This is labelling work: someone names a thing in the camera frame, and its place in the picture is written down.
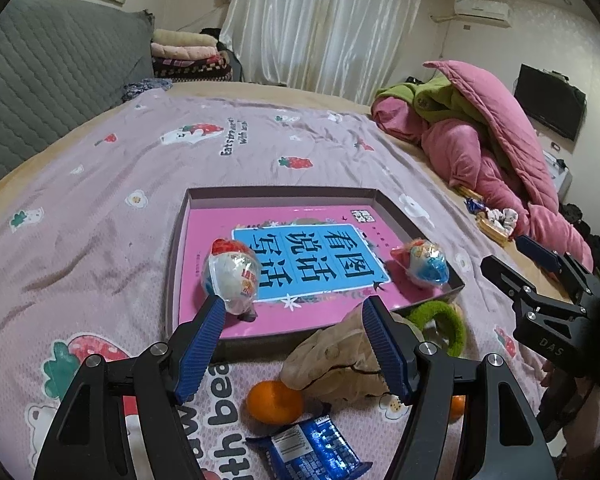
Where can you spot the green blanket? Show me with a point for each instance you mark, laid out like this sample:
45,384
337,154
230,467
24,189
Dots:
430,95

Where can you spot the folded beige blanket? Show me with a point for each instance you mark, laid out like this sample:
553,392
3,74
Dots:
180,36

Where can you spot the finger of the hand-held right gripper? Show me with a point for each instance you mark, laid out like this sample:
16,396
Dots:
536,250
540,310

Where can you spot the white patterned scrunchie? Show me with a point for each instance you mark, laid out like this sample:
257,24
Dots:
505,217

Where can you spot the shallow pink cardboard tray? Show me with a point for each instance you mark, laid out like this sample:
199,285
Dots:
330,280

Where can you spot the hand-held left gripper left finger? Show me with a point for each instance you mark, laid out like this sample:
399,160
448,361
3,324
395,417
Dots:
205,350

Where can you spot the dark patterned cloth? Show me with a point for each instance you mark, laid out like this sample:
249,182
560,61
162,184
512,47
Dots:
145,89

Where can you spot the white curtain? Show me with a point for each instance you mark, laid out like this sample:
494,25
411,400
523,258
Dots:
325,20

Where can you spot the red white egg toy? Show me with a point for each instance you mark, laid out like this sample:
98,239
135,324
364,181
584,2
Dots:
232,272

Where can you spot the pink strawberry printed bed sheet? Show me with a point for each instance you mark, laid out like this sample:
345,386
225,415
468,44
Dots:
105,220

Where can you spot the blue snack packet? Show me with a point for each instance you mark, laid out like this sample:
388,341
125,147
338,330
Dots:
310,450

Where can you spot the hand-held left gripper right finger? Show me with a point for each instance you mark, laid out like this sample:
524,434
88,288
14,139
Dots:
380,340

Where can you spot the white air conditioner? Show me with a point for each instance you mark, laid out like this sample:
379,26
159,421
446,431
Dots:
482,12

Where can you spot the pink quilt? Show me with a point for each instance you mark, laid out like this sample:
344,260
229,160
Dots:
505,110

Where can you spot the folded checkered blanket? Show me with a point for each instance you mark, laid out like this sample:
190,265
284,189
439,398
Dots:
192,70

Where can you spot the grey quilted headboard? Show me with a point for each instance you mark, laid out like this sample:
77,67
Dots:
50,75

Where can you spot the blue white wrapped egg toy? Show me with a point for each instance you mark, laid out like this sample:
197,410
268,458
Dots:
422,262

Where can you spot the black television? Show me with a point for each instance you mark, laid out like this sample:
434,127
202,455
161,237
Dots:
550,100

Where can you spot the orange tangerine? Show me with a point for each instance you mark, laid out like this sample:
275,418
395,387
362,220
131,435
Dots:
272,401
458,406

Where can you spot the folded pink blanket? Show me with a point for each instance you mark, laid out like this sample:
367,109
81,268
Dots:
185,51

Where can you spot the blue wrapped candy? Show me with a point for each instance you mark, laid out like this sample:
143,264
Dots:
475,206

